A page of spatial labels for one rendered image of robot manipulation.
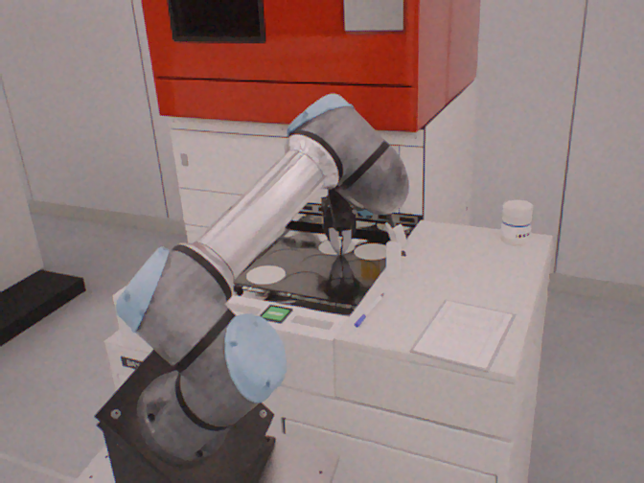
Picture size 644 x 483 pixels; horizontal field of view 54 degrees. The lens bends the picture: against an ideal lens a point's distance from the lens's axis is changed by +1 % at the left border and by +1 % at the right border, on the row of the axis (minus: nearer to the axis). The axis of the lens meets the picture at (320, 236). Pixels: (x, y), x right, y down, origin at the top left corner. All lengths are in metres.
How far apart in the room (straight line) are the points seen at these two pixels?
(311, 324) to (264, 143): 0.73
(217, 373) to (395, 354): 0.43
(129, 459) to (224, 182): 1.14
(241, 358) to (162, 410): 0.18
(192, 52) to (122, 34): 2.20
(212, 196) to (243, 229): 1.09
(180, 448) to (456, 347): 0.53
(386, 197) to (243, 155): 0.89
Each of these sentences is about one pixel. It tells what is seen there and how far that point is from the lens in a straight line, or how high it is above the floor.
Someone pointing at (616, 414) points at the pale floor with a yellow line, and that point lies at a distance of 2.73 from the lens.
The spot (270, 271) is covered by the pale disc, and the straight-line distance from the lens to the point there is 1.66.
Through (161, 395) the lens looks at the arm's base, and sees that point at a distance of 1.01.
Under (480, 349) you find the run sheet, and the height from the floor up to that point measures 0.97.
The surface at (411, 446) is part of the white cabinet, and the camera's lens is 1.35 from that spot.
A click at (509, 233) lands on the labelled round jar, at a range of 1.64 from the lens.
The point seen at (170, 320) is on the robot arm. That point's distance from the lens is 0.90.
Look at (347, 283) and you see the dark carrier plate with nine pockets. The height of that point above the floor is 0.90.
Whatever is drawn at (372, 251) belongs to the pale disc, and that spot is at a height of 0.90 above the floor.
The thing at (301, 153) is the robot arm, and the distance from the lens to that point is 1.06.
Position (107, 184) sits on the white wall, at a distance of 4.50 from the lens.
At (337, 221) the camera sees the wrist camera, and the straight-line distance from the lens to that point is 1.58.
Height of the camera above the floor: 1.66
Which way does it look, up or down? 24 degrees down
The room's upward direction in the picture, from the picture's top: 3 degrees counter-clockwise
